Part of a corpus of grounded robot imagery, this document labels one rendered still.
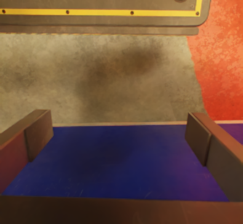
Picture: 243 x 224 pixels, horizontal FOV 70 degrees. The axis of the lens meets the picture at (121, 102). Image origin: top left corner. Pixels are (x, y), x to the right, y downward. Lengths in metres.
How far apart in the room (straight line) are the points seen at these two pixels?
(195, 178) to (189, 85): 0.51
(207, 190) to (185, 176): 0.05
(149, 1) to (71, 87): 0.53
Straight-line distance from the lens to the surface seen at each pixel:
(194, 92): 0.88
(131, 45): 0.80
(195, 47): 0.85
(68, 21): 0.50
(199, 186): 0.44
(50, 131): 0.17
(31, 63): 0.91
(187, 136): 0.16
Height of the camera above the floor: 0.80
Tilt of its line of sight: 72 degrees down
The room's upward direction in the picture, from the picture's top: 176 degrees counter-clockwise
